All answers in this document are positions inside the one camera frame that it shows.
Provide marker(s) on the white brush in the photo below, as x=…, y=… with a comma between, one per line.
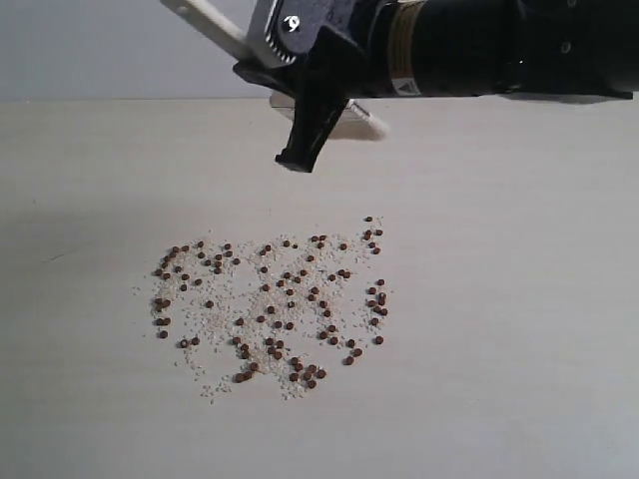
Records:
x=355, y=123

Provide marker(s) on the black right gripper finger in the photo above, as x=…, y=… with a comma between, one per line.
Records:
x=280, y=79
x=325, y=76

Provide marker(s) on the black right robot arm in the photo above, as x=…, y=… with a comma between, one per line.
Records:
x=559, y=51

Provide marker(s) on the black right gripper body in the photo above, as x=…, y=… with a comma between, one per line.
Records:
x=282, y=32

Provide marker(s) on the pile of pellets and grains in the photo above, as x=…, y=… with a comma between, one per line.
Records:
x=289, y=308

